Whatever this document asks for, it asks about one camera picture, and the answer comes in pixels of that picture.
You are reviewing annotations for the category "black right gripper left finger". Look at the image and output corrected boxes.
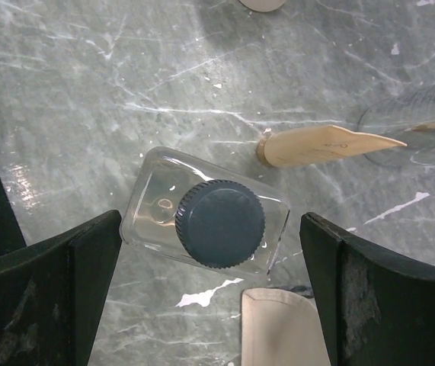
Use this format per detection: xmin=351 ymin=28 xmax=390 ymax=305
xmin=0 ymin=210 xmax=122 ymax=365

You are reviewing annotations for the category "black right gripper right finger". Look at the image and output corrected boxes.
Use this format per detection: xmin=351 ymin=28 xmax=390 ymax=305
xmin=299 ymin=213 xmax=435 ymax=365

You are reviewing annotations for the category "cream canvas tote bag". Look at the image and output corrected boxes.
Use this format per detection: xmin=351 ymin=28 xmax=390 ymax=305
xmin=241 ymin=288 xmax=331 ymax=366

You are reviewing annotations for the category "cream cylindrical bottle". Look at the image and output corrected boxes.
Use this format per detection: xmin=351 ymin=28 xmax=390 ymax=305
xmin=239 ymin=0 xmax=286 ymax=13

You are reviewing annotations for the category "beige squeeze tube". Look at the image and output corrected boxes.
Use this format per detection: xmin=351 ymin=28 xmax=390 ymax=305
xmin=256 ymin=125 xmax=407 ymax=168

